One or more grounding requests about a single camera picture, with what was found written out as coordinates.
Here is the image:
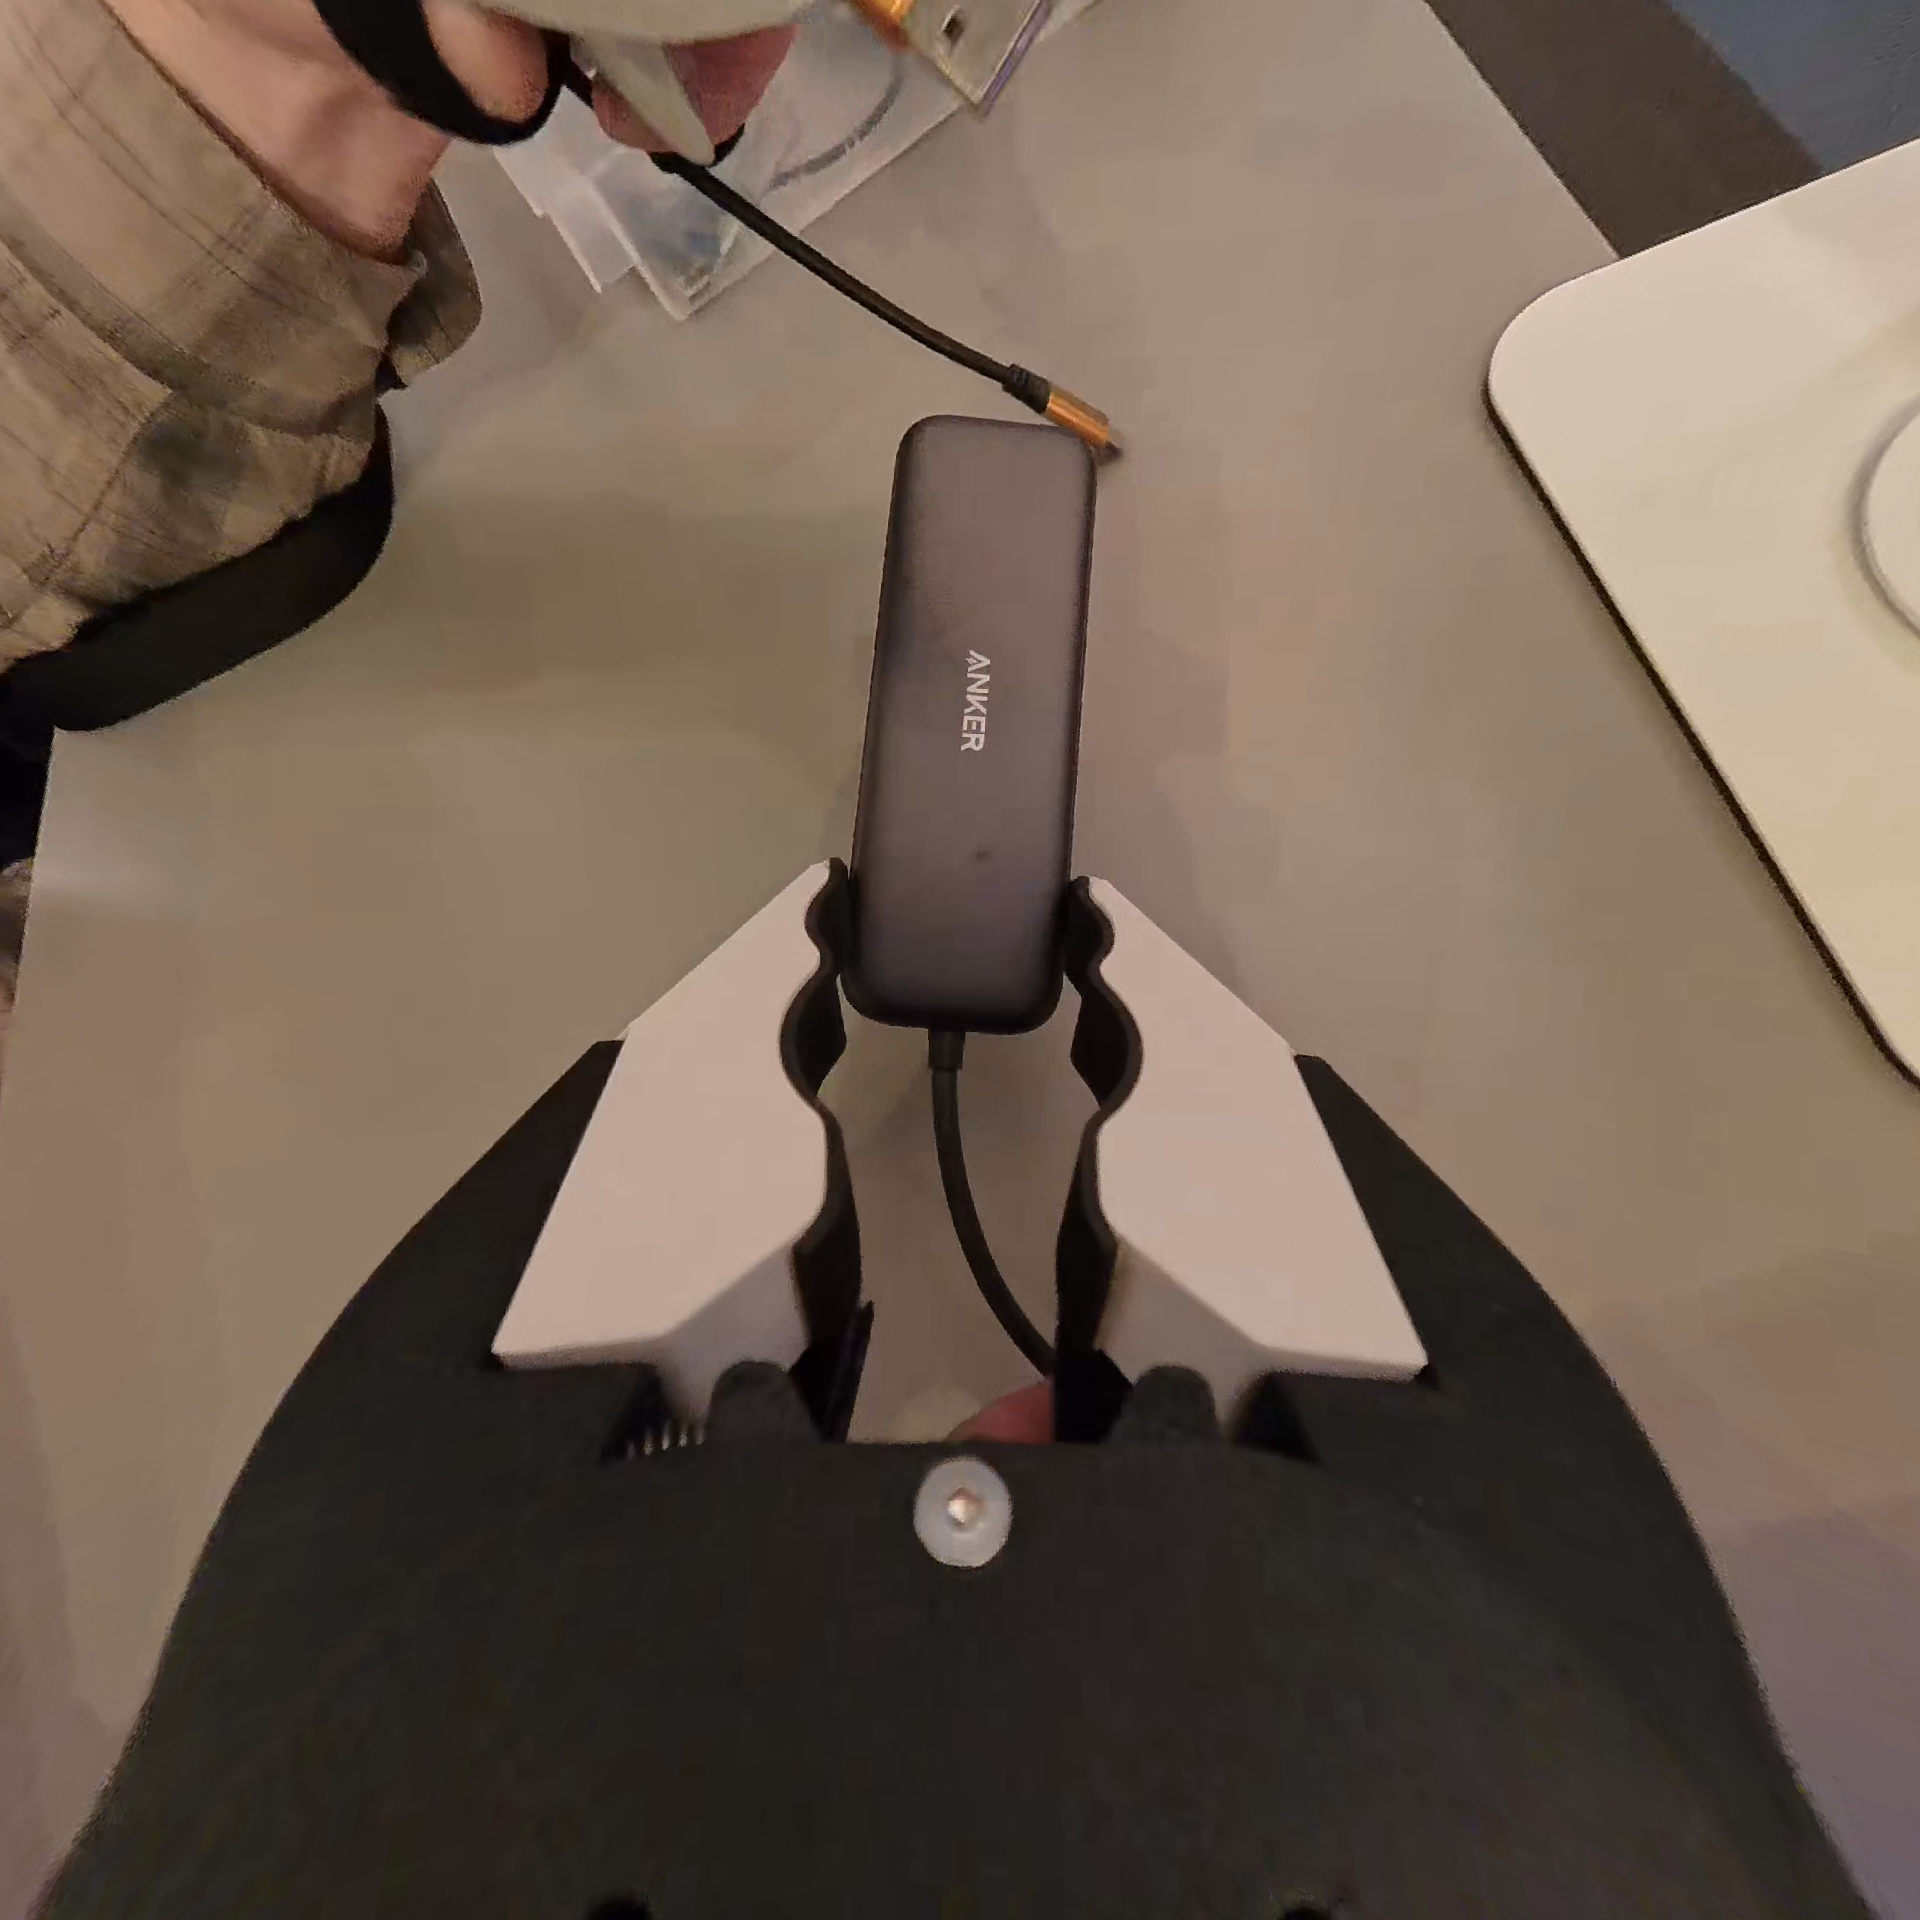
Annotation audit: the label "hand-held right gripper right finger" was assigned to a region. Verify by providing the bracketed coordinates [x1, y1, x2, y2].
[1055, 878, 1432, 1443]

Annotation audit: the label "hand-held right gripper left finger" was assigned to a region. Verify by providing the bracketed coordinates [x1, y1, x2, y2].
[490, 860, 880, 1443]

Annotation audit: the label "black usb cable orange plugs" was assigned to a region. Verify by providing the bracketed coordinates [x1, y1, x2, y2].
[644, 0, 1127, 464]

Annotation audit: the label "black usb hub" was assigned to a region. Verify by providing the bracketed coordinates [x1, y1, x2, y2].
[836, 416, 1100, 1037]

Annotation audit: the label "person's left forearm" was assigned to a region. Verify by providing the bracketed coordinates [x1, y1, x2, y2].
[0, 0, 484, 677]

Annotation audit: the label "person's left hand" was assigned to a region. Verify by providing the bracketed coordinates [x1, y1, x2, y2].
[129, 0, 793, 256]

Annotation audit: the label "clear acrylic box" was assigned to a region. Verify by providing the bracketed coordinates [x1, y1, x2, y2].
[497, 0, 1051, 320]

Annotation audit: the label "white book stand wooden board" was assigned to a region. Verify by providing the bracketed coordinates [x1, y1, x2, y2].
[1486, 142, 1920, 1082]

